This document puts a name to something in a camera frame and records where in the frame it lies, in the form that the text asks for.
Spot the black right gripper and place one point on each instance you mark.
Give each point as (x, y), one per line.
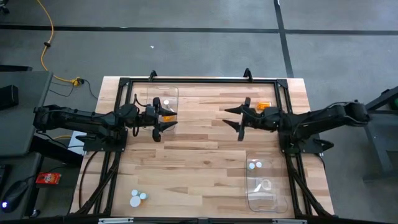
(264, 119)

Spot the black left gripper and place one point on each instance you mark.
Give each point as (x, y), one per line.
(149, 115)

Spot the small teal pill bottle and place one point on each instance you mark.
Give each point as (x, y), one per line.
(143, 196)
(252, 165)
(134, 193)
(258, 164)

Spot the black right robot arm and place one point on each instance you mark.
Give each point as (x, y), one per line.
(326, 119)

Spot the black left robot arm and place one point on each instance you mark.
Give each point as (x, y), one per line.
(77, 119)

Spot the clear plastic bin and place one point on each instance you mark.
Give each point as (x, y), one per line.
(172, 93)
(267, 202)

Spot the white paper sheet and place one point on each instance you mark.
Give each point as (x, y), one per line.
(71, 143)

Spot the red box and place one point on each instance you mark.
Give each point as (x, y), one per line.
(48, 178)

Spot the black side desk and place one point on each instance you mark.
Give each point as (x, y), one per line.
(53, 199)

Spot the grey desk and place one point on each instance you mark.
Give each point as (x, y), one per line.
(18, 124)

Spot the black box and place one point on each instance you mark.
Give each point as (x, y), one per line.
(7, 97)

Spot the black frame clamp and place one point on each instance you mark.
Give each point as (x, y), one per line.
(152, 74)
(247, 74)

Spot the black aluminium table frame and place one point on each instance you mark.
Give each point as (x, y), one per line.
(202, 81)

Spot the silver metal bracket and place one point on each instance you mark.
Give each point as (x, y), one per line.
(289, 221)
(115, 220)

